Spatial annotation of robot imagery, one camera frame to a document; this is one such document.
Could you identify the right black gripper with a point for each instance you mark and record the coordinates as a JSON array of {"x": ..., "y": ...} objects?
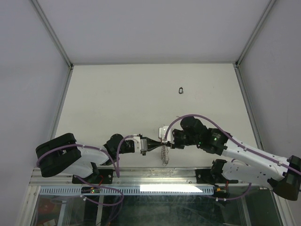
[{"x": 173, "y": 146}]

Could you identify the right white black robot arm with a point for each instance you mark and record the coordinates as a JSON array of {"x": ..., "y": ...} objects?
[{"x": 280, "y": 174}]

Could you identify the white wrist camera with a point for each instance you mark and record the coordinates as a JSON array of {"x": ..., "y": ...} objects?
[
  {"x": 140, "y": 143},
  {"x": 163, "y": 135}
]

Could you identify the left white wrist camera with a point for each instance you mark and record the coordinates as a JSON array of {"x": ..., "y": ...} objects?
[{"x": 140, "y": 143}]

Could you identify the aluminium mounting rail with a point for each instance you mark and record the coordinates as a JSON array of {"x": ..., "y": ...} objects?
[{"x": 129, "y": 177}]

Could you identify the metal disc with key rings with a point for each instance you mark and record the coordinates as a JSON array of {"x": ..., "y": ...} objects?
[{"x": 164, "y": 155}]

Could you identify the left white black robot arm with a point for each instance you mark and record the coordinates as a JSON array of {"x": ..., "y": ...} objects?
[{"x": 64, "y": 155}]

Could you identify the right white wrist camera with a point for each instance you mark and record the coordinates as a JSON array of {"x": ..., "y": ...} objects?
[{"x": 163, "y": 135}]

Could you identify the white slotted cable duct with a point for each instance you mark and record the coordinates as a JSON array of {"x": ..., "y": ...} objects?
[{"x": 156, "y": 189}]

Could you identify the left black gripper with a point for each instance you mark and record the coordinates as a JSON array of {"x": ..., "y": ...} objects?
[{"x": 151, "y": 144}]

